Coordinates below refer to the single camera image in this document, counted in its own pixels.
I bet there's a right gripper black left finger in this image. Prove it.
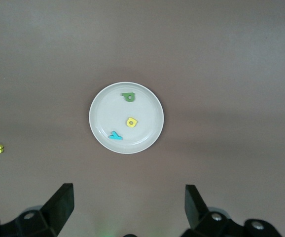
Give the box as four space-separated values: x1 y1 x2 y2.
0 183 74 237

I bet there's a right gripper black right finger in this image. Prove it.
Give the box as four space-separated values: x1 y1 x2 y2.
184 185 281 237

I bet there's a teal letter y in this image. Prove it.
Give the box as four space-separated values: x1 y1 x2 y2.
108 130 123 141

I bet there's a green letter d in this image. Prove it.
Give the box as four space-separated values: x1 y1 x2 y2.
121 92 136 103

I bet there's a beige brown plate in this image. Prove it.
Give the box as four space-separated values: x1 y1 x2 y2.
88 81 165 155

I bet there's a brown paper table cover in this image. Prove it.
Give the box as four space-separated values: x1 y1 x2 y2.
0 0 285 237

